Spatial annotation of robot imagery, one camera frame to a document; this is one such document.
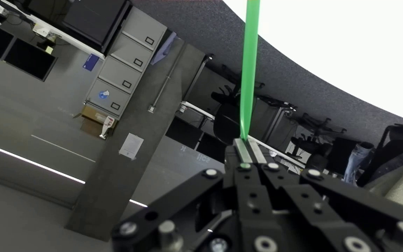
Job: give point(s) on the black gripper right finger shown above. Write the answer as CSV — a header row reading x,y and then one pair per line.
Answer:
x,y
308,205

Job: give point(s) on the grey filing cabinet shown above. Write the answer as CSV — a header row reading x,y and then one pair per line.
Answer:
x,y
122,71

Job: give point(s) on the small brown cardboard box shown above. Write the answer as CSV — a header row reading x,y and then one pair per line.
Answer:
x,y
94,123

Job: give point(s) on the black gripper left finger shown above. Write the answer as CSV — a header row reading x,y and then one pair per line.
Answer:
x,y
245,201

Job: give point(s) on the blue cloth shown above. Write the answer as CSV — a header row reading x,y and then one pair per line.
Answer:
x,y
355,162

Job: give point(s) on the green straw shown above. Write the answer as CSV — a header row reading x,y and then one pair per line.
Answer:
x,y
249,71

